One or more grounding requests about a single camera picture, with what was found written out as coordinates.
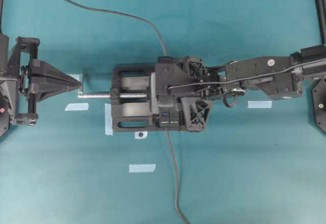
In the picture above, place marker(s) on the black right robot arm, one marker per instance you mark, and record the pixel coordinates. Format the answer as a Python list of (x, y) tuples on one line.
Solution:
[(279, 78)]

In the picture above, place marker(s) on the blue tape strip vertical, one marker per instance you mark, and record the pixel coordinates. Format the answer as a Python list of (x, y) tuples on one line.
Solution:
[(108, 119)]

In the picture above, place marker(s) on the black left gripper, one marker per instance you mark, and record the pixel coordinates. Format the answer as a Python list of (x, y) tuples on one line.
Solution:
[(41, 90)]

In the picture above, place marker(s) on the blue tape strip right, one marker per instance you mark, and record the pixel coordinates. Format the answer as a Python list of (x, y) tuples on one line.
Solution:
[(260, 104)]

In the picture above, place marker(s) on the blue tape strip bottom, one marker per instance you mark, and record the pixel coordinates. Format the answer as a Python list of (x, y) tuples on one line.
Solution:
[(142, 168)]

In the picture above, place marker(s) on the blue tape strip left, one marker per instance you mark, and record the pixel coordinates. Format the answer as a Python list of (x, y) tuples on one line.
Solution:
[(77, 107)]

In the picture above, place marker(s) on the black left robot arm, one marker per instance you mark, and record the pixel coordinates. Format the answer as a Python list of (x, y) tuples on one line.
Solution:
[(7, 84)]

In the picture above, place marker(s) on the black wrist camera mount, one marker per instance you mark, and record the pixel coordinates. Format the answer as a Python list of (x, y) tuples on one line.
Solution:
[(171, 74)]

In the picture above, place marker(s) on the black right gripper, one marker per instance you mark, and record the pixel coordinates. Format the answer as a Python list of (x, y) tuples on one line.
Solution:
[(206, 88)]

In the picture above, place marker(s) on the small black screw on tape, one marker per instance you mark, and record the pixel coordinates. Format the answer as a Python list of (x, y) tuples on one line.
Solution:
[(140, 135)]

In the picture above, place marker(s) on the black frame post right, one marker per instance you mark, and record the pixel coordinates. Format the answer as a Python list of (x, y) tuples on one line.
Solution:
[(320, 6)]

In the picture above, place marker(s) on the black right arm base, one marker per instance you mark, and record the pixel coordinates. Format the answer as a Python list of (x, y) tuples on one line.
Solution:
[(318, 97)]

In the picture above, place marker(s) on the steel vise lead screw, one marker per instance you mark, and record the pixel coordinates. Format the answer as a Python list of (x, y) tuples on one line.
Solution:
[(108, 96)]

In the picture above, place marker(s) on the black bench vise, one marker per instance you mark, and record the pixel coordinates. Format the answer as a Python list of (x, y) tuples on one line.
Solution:
[(137, 114)]

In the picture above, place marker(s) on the black multi-port USB hub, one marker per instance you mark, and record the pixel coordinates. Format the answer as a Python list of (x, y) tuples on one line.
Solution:
[(169, 117)]

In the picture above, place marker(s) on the blue tape strip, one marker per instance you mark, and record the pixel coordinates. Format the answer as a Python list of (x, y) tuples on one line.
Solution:
[(142, 168), (260, 104), (77, 107)]

